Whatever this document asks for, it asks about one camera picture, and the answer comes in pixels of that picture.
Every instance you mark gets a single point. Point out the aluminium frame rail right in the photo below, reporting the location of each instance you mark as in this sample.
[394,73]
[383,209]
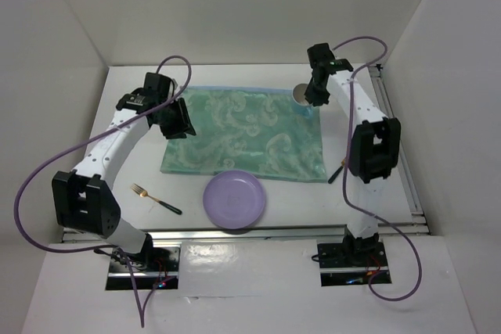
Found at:
[418,216]

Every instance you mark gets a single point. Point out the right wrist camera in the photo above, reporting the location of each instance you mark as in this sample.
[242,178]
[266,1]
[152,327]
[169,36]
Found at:
[319,53]

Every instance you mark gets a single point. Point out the gold fork green handle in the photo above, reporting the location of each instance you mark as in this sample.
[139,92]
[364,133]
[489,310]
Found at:
[140,191]

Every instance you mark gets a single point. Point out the gold knife green handle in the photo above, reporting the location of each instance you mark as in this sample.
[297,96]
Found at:
[336,173]

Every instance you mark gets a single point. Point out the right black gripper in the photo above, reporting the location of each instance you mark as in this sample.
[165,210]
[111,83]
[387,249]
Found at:
[318,99]

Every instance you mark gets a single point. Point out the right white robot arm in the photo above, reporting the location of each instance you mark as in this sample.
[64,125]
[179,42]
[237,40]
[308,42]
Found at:
[373,148]

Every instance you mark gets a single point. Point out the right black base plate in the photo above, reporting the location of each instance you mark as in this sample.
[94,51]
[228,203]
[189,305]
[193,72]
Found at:
[336,255]

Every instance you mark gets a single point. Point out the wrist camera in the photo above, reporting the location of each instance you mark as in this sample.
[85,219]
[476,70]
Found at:
[161,85]
[319,53]

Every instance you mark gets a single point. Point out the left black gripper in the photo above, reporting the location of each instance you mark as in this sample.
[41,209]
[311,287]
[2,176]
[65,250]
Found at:
[182,123]

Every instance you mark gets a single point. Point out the teal patterned satin cloth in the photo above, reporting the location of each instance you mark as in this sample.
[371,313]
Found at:
[257,131]

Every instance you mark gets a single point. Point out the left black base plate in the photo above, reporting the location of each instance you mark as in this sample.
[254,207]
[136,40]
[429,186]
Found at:
[160,259]

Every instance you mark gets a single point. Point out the aluminium frame rail front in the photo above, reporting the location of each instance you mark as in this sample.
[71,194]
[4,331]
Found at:
[259,233]

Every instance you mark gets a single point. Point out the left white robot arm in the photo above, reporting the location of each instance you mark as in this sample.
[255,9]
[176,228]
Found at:
[84,198]

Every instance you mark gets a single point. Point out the lilac plastic plate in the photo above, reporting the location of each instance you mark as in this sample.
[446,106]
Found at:
[234,199]

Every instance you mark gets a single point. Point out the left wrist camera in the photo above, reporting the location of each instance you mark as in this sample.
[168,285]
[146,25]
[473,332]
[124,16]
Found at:
[161,85]

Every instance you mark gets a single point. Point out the aluminium frame rail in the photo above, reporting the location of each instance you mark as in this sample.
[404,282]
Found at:
[259,233]
[418,216]

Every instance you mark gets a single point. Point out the light blue mug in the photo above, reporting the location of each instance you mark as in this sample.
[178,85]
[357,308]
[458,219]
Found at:
[300,104]

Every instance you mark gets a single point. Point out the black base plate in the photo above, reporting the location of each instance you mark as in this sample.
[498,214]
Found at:
[336,255]
[160,259]

